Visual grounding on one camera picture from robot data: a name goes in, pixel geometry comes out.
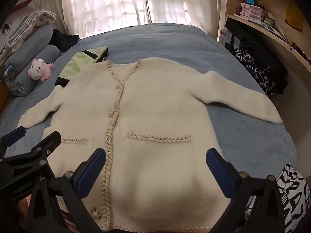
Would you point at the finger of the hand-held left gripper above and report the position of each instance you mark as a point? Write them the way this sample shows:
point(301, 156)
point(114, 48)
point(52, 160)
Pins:
point(15, 134)
point(49, 142)

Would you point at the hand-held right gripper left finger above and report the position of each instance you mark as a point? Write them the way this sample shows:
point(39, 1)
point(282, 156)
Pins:
point(90, 172)

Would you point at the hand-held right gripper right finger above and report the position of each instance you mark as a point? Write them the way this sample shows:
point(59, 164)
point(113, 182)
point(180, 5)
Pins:
point(218, 174)

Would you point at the cream fuzzy cardigan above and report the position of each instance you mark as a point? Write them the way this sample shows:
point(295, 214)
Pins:
point(158, 116)

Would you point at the pink cat plush toy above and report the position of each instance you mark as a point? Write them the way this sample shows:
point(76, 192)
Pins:
point(38, 70)

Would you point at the person's black white patterned clothing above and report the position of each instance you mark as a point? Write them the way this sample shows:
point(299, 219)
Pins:
point(294, 194)

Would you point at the green jacket with black trim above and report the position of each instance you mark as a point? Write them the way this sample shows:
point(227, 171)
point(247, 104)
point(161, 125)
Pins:
point(80, 60)

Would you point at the black garment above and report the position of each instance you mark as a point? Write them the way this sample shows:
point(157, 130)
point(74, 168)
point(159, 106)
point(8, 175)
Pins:
point(64, 40)

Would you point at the folded grey white blanket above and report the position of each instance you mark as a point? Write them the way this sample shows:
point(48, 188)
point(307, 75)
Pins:
point(26, 26)

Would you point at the black white patterned cloth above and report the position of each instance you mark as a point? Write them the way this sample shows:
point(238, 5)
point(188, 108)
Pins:
point(252, 70)

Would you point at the cartoon printed white cushion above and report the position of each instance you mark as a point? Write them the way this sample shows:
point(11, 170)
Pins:
point(14, 21)

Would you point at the black bag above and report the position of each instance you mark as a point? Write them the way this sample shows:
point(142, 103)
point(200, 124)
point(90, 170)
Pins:
point(257, 51)

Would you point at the white cardboard box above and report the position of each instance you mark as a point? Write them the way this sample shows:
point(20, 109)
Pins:
point(224, 37)

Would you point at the blue bed blanket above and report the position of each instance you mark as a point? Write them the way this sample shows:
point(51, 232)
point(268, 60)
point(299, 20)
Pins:
point(170, 43)

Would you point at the wooden shelf unit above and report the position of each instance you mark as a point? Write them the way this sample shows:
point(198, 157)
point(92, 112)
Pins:
point(279, 41)

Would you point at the white floral curtain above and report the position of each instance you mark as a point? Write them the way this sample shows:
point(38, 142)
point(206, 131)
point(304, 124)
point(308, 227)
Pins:
point(102, 2)
point(179, 0)

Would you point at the stack of pink boxes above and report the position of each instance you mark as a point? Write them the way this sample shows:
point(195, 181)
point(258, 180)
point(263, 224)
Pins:
point(251, 11)

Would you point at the yellow paper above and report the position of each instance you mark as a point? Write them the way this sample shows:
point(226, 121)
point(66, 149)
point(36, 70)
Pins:
point(294, 17)

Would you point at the blue toy box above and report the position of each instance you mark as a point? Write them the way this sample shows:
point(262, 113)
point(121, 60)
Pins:
point(253, 1)

